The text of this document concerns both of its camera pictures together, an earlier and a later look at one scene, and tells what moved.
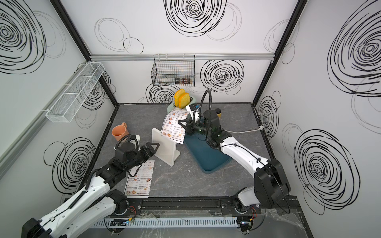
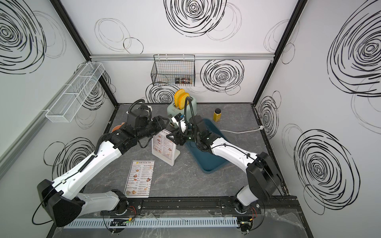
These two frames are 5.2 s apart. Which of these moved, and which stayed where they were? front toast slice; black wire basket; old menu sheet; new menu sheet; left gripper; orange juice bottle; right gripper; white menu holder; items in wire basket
Moved: left gripper; right gripper; new menu sheet
Stayed: front toast slice; white menu holder; black wire basket; old menu sheet; items in wire basket; orange juice bottle
